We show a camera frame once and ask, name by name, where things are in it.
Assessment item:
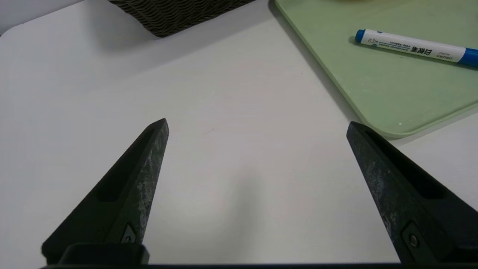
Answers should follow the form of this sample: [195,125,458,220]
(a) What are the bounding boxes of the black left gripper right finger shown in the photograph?
[347,121,478,269]

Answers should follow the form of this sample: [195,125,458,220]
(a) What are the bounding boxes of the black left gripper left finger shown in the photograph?
[41,118,170,265]

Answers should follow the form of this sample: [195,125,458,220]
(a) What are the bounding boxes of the dark brown wicker basket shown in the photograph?
[108,0,256,38]

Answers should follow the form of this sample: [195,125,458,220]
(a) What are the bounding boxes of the light green plastic tray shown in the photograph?
[274,0,478,139]

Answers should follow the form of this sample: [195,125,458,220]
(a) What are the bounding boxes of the blue and white marker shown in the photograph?
[355,29,478,68]

